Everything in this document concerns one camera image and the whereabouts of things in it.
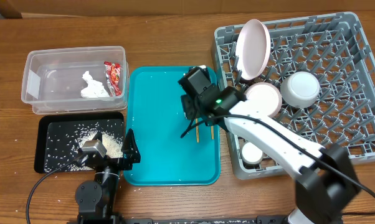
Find grey bowl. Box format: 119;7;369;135
280;72;320;108

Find teal serving tray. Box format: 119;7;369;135
124;66;221;186

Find large white plate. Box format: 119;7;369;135
235;19;271;80

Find small white cup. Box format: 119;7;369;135
241;142;263;166

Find clear plastic bin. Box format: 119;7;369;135
21;46;129;114

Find red foil snack wrapper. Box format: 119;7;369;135
103;61;122;96

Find white napkin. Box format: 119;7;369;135
80;71;110;98

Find grey dishwasher rack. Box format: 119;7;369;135
211;11;375;180

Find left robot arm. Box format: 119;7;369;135
75;129;141;224

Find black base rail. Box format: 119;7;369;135
124;215;285;224

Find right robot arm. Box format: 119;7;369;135
178;67;361;223

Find black plastic tray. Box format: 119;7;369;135
34;111;125;174

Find white rice pile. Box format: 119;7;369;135
43;119;124;172

